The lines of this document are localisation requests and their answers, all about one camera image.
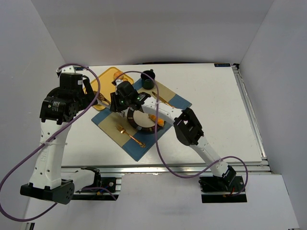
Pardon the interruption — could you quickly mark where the striped croissant bread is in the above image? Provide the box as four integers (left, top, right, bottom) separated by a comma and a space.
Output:
148, 114, 165, 127

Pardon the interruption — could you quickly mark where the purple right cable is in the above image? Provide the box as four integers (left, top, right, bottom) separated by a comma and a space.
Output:
112, 70, 249, 196

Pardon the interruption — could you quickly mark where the blue label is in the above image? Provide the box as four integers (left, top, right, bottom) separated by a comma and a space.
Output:
214, 63, 231, 68
75, 67, 88, 71

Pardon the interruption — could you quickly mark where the aluminium table frame rail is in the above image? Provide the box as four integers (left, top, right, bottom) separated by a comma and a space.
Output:
231, 63, 272, 173

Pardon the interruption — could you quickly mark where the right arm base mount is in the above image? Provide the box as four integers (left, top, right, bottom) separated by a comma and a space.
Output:
199, 176, 247, 204

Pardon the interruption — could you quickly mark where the black rimmed plate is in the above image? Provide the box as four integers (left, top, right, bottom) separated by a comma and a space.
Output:
127, 108, 155, 133

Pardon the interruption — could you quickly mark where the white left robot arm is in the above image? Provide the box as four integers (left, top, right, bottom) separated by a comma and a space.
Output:
20, 73, 101, 204

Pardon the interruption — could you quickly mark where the gold knife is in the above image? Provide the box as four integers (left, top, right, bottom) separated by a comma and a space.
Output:
152, 92, 173, 107

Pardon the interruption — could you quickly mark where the blue beige placemat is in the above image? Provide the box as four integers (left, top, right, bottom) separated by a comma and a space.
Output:
91, 79, 192, 162

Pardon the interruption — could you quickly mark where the dark green mug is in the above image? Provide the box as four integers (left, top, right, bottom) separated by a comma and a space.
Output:
141, 69, 155, 90

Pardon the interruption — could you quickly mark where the brown chocolate bread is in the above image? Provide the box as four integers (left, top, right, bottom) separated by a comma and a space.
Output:
98, 93, 110, 103

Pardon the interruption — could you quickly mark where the blue label left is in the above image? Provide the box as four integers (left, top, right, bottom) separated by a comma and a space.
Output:
75, 67, 88, 71

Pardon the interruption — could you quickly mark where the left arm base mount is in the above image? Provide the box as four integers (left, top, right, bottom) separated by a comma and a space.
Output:
72, 167, 120, 201

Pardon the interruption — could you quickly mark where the yellow tray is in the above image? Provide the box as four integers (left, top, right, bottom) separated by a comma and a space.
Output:
90, 67, 134, 111

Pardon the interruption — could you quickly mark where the blue label right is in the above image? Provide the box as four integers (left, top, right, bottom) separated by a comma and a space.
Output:
214, 63, 231, 68

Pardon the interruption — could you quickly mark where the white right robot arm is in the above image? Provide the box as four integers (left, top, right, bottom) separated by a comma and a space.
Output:
110, 80, 236, 191

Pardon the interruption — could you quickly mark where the round bread roll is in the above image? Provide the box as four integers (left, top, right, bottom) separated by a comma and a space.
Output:
113, 71, 124, 81

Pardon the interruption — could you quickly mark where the gold fork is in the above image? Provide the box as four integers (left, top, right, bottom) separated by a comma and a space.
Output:
116, 125, 146, 148

